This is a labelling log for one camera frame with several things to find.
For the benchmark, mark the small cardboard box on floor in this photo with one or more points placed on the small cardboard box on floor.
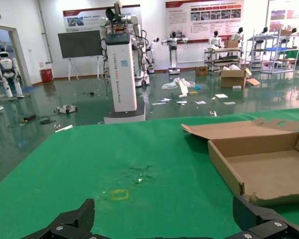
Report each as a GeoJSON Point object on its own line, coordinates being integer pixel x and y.
{"type": "Point", "coordinates": [201, 71]}

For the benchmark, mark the white robot with black head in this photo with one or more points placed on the white robot with black head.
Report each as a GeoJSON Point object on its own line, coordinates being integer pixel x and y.
{"type": "Point", "coordinates": [215, 39]}

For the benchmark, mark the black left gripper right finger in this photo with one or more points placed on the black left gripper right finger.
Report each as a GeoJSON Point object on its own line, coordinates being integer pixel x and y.
{"type": "Point", "coordinates": [254, 219]}

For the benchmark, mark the tall metal shelf rack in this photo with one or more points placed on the tall metal shelf rack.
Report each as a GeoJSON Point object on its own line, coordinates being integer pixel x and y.
{"type": "Point", "coordinates": [276, 54]}

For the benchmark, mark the black power strip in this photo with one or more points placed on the black power strip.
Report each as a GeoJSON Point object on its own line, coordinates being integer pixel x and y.
{"type": "Point", "coordinates": [30, 117]}

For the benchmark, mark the grey door frame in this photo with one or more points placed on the grey door frame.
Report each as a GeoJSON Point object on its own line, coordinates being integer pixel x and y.
{"type": "Point", "coordinates": [15, 49]}

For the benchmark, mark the white humanoid robot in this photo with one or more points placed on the white humanoid robot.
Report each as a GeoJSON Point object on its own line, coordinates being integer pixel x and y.
{"type": "Point", "coordinates": [7, 67]}

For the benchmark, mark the clear plastic bag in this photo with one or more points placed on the clear plastic bag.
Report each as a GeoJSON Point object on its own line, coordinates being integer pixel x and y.
{"type": "Point", "coordinates": [170, 85]}

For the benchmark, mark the small white robot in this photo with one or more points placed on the small white robot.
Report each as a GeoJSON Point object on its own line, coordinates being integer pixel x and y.
{"type": "Point", "coordinates": [153, 49]}

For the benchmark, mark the torn-edged brown cardboard box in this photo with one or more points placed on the torn-edged brown cardboard box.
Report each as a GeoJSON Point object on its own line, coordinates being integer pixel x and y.
{"type": "Point", "coordinates": [264, 169]}

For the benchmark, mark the white leaning carton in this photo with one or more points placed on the white leaning carton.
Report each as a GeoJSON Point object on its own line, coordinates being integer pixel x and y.
{"type": "Point", "coordinates": [182, 87]}

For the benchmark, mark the dark screen on stand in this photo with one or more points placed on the dark screen on stand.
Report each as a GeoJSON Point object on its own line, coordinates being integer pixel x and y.
{"type": "Point", "coordinates": [79, 43]}

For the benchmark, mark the open cardboard box on floor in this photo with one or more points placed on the open cardboard box on floor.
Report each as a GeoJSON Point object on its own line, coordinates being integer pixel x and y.
{"type": "Point", "coordinates": [233, 78]}

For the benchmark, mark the small wall poster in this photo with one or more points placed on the small wall poster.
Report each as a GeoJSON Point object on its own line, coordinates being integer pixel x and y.
{"type": "Point", "coordinates": [89, 17]}

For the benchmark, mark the white device on floor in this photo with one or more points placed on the white device on floor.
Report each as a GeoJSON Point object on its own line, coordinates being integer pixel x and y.
{"type": "Point", "coordinates": [66, 109]}

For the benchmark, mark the white tower robot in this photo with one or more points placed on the white tower robot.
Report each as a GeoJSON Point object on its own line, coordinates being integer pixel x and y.
{"type": "Point", "coordinates": [122, 74]}

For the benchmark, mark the white robot on pedestal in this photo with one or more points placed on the white robot on pedestal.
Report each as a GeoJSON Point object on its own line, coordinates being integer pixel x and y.
{"type": "Point", "coordinates": [174, 52]}

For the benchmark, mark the red bin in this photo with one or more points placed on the red bin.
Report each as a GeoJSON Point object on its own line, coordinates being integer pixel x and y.
{"type": "Point", "coordinates": [46, 76]}

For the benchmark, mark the grey wall pipe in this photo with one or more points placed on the grey wall pipe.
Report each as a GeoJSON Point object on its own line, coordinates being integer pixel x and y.
{"type": "Point", "coordinates": [43, 27]}

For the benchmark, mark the wall poster with photos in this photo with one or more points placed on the wall poster with photos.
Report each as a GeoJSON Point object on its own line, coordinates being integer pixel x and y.
{"type": "Point", "coordinates": [286, 15]}

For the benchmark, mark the metal shelf cart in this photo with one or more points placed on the metal shelf cart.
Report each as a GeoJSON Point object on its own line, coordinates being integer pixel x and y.
{"type": "Point", "coordinates": [223, 58]}

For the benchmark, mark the green table cloth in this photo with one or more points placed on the green table cloth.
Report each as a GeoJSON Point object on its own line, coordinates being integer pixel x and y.
{"type": "Point", "coordinates": [102, 154]}

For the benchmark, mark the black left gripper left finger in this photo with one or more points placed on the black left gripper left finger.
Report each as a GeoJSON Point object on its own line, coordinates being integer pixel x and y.
{"type": "Point", "coordinates": [74, 221]}

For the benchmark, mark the large red-white wall poster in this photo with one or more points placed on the large red-white wall poster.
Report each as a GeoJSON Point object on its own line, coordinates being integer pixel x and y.
{"type": "Point", "coordinates": [204, 25]}

